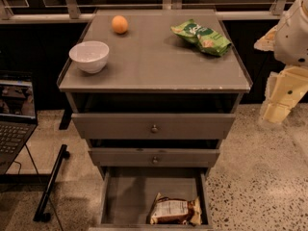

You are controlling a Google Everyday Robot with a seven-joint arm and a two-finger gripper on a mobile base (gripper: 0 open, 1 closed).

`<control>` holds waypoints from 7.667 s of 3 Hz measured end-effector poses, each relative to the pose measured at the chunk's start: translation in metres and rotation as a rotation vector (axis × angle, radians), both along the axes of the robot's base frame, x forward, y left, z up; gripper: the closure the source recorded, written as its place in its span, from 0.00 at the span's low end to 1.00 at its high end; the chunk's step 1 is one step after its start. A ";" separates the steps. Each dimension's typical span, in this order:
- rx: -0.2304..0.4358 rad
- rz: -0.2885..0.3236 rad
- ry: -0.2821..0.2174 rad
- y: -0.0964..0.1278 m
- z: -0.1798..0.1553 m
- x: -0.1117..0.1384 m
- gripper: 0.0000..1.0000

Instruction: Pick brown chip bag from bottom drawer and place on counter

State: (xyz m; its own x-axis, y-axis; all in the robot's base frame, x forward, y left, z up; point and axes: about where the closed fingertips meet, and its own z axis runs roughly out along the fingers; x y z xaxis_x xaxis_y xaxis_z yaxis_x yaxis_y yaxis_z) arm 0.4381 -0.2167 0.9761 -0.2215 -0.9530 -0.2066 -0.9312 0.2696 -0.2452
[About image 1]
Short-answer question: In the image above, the orange fruit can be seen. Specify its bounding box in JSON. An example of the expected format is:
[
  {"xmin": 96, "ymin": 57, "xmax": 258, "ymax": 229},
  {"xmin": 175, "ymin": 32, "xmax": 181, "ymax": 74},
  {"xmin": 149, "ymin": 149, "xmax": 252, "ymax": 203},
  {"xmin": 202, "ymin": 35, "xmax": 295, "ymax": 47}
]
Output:
[{"xmin": 112, "ymin": 15, "xmax": 128, "ymax": 34}]

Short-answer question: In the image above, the green chip bag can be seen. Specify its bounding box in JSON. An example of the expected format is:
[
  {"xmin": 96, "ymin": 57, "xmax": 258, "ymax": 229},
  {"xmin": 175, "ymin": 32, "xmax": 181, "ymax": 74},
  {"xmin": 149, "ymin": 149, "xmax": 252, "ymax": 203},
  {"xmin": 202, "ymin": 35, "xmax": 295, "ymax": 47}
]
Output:
[{"xmin": 170, "ymin": 19, "xmax": 231, "ymax": 57}]

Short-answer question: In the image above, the brown chip bag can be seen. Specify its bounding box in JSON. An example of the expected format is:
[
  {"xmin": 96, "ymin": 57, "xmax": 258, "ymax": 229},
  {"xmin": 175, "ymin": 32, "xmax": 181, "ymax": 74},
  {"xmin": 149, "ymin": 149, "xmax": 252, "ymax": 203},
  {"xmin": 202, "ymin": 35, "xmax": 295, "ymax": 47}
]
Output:
[{"xmin": 149, "ymin": 192, "xmax": 202, "ymax": 225}]

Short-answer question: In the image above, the black stand leg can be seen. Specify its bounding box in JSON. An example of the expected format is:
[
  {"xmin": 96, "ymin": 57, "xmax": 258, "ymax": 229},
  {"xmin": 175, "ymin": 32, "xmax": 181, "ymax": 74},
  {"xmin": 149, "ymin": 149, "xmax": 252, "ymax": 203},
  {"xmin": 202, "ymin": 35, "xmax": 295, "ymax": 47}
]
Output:
[{"xmin": 33, "ymin": 144, "xmax": 70, "ymax": 222}]

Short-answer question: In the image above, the grey open bottom drawer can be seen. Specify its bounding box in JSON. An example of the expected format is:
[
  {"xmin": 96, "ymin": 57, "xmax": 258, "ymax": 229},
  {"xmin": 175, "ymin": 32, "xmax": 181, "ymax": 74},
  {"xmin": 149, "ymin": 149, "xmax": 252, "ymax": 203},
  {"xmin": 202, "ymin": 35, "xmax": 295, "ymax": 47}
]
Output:
[{"xmin": 89, "ymin": 167, "xmax": 217, "ymax": 231}]

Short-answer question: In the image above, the grey middle drawer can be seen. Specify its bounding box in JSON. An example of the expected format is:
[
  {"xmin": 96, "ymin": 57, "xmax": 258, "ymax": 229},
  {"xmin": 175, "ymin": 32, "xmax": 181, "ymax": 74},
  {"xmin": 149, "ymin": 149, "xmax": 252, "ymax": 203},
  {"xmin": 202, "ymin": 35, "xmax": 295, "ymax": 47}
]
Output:
[{"xmin": 89, "ymin": 148, "xmax": 219, "ymax": 167}]

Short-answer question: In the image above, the grey drawer cabinet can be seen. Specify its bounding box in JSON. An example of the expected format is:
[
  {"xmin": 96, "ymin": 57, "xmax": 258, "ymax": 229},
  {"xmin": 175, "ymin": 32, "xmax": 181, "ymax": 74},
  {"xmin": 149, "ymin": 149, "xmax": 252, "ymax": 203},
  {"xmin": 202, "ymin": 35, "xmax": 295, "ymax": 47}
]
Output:
[{"xmin": 56, "ymin": 9, "xmax": 253, "ymax": 178}]

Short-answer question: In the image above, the metal window railing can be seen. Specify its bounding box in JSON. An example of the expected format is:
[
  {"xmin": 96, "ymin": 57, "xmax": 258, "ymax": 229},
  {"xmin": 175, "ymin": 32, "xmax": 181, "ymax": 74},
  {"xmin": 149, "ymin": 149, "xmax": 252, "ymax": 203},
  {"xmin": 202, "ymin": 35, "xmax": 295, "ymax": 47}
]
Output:
[{"xmin": 0, "ymin": 0, "xmax": 295, "ymax": 24}]

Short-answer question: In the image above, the grey top drawer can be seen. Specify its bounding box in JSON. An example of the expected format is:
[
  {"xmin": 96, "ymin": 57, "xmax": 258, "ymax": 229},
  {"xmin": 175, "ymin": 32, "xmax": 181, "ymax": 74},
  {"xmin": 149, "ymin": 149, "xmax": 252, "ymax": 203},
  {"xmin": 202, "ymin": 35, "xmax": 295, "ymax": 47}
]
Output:
[{"xmin": 72, "ymin": 114, "xmax": 235, "ymax": 140}]

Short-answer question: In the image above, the black laptop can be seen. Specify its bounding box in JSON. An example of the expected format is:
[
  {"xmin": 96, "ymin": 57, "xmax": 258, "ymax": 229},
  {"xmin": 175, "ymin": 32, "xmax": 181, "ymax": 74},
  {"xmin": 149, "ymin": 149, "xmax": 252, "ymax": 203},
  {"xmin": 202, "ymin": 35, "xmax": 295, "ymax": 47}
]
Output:
[{"xmin": 0, "ymin": 70, "xmax": 38, "ymax": 175}]

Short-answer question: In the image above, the white ceramic bowl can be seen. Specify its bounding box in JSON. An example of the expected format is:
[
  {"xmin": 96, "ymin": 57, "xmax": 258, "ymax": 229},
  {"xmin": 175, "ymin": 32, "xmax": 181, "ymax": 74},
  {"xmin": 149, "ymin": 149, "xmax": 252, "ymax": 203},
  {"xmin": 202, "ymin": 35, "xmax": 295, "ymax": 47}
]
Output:
[{"xmin": 69, "ymin": 41, "xmax": 110, "ymax": 73}]

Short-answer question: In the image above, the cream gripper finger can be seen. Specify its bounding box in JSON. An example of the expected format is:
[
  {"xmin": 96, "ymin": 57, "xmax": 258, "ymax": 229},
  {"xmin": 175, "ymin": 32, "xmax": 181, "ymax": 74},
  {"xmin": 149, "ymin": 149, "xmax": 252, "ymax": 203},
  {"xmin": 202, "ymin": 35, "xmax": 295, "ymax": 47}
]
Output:
[
  {"xmin": 254, "ymin": 26, "xmax": 277, "ymax": 51},
  {"xmin": 260, "ymin": 65, "xmax": 308, "ymax": 123}
]

